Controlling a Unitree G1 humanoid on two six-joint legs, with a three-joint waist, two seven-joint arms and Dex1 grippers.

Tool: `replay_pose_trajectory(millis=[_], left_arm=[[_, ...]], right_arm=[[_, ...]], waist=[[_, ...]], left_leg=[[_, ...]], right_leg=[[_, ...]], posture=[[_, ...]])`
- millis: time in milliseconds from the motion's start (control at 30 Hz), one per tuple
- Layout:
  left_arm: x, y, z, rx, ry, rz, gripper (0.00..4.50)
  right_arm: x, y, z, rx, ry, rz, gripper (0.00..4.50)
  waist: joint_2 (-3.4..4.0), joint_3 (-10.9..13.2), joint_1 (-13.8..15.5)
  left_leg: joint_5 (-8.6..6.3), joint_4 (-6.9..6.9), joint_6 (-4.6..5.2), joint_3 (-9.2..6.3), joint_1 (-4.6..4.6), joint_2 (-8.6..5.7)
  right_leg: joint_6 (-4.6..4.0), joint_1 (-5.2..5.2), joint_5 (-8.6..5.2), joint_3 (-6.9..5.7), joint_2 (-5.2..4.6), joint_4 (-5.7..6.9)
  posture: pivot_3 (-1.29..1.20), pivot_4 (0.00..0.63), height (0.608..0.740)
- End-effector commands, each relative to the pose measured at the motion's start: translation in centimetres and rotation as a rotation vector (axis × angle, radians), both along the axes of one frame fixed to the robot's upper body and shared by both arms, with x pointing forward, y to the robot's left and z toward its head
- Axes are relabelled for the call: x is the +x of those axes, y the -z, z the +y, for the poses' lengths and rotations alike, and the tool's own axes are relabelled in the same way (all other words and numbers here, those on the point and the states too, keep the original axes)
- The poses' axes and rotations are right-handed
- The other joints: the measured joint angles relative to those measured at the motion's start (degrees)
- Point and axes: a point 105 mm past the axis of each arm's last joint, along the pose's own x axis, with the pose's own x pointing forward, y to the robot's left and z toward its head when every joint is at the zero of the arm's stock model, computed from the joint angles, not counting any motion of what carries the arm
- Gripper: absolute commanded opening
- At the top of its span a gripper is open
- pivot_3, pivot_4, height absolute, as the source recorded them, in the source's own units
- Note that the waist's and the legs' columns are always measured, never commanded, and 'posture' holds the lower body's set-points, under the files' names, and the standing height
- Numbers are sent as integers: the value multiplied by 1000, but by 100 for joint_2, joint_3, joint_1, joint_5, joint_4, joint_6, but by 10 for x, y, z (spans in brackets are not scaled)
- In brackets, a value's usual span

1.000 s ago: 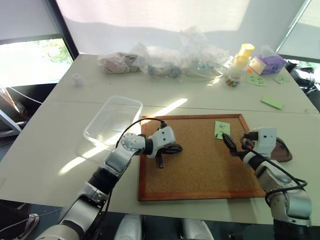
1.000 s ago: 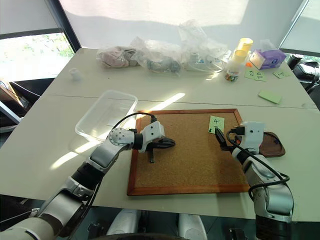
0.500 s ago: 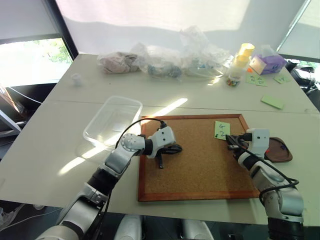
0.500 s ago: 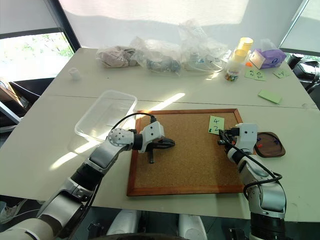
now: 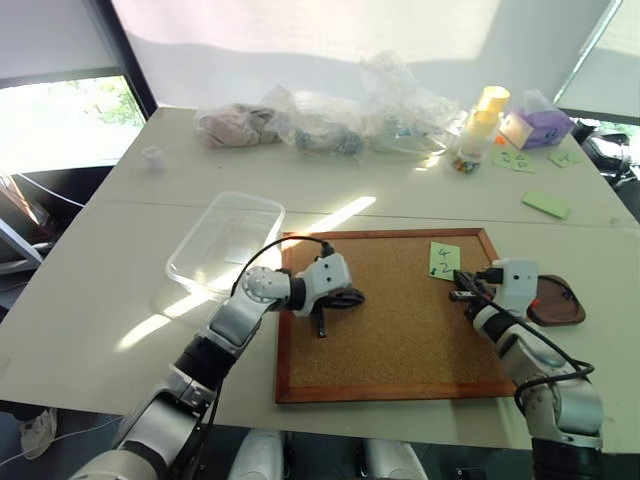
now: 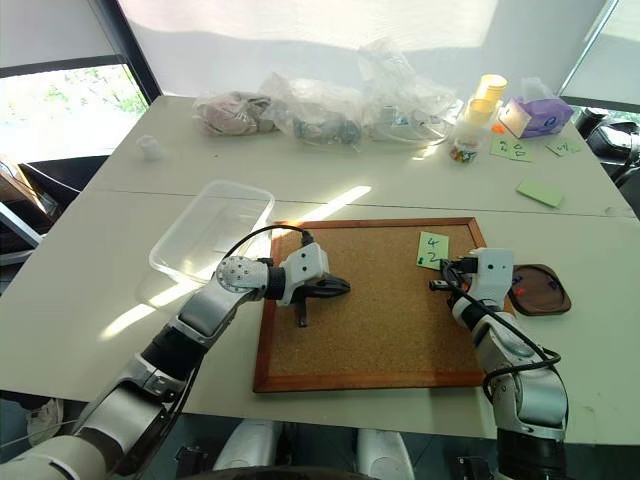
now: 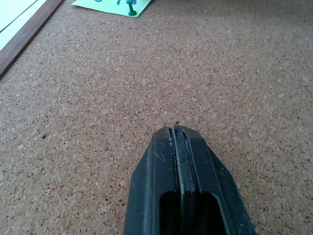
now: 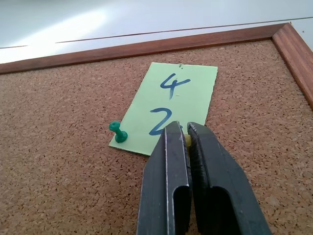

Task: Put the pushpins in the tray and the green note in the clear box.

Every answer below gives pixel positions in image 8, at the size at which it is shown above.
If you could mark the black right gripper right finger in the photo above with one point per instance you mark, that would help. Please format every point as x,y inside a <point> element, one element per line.
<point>220,186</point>

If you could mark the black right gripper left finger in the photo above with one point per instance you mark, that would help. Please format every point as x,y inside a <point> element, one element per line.
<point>161,186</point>

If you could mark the yellow pushpin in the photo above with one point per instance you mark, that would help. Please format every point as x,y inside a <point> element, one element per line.
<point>187,141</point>

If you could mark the green paper note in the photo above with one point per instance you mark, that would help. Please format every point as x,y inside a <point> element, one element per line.
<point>171,102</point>

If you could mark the green pushpin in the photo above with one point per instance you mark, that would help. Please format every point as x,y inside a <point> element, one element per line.
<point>119,133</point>

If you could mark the wood-framed cork board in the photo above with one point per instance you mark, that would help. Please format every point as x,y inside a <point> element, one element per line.
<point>73,147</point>

